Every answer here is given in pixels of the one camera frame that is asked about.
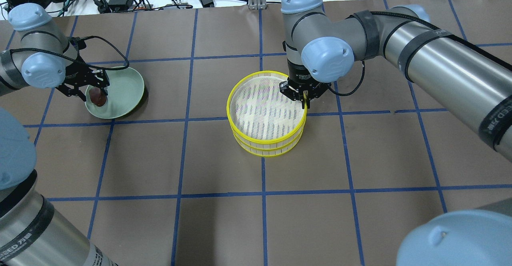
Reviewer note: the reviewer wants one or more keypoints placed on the light green round plate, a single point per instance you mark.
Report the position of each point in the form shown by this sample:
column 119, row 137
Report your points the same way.
column 124, row 94

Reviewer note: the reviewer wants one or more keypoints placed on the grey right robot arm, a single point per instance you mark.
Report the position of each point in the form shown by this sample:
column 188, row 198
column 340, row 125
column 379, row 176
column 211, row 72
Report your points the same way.
column 469, row 82

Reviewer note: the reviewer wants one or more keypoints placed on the dark red bun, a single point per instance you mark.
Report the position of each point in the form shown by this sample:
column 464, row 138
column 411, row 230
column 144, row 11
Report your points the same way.
column 97, row 97

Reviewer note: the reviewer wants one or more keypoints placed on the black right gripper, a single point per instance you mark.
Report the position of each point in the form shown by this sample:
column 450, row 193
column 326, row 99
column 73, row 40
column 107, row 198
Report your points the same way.
column 300, row 75

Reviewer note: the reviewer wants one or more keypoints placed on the yellow rimmed steamer layer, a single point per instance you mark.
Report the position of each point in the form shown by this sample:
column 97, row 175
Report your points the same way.
column 258, row 112
column 269, row 148

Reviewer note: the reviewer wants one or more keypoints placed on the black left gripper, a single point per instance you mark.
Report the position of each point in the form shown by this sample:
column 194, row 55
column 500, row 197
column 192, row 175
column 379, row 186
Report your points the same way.
column 76, row 75

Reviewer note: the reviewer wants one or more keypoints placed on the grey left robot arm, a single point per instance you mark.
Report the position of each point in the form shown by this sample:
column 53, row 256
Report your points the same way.
column 46, row 57

